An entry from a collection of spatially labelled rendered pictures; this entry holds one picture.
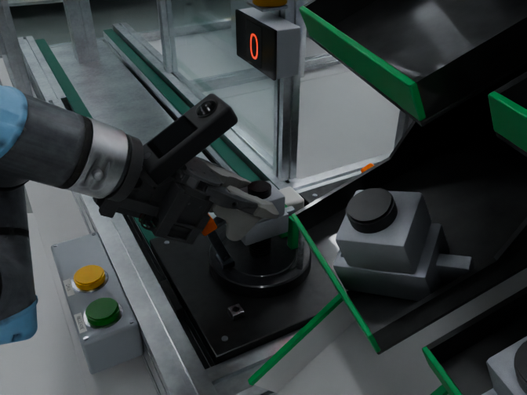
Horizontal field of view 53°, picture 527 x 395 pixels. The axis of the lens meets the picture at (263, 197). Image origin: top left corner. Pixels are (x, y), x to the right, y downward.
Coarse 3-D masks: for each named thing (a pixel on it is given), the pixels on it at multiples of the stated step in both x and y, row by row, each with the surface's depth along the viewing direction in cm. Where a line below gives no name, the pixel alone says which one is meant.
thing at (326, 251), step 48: (480, 96) 41; (432, 144) 42; (480, 144) 41; (336, 192) 42; (432, 192) 40; (480, 192) 38; (480, 240) 35; (336, 288) 36; (480, 288) 33; (384, 336) 32
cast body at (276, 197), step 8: (256, 184) 66; (264, 184) 66; (272, 184) 68; (248, 192) 66; (256, 192) 65; (264, 192) 65; (272, 192) 66; (280, 192) 66; (264, 200) 65; (272, 200) 65; (280, 200) 66; (280, 208) 66; (288, 208) 70; (280, 216) 67; (288, 216) 68; (256, 224) 66; (264, 224) 66; (272, 224) 67; (280, 224) 68; (288, 224) 69; (248, 232) 66; (256, 232) 66; (264, 232) 67; (272, 232) 68; (280, 232) 69; (248, 240) 66; (256, 240) 67
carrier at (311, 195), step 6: (342, 180) 90; (348, 180) 90; (324, 186) 88; (330, 186) 88; (336, 186) 88; (306, 192) 87; (312, 192) 87; (318, 192) 87; (324, 192) 87; (306, 198) 85; (312, 198) 85; (306, 204) 85
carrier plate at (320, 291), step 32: (224, 224) 80; (160, 256) 74; (192, 256) 74; (192, 288) 68; (224, 288) 68; (320, 288) 68; (192, 320) 65; (224, 320) 64; (256, 320) 64; (288, 320) 64; (224, 352) 60
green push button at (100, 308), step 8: (96, 304) 66; (104, 304) 66; (112, 304) 66; (88, 312) 65; (96, 312) 65; (104, 312) 65; (112, 312) 65; (88, 320) 65; (96, 320) 64; (104, 320) 64; (112, 320) 65
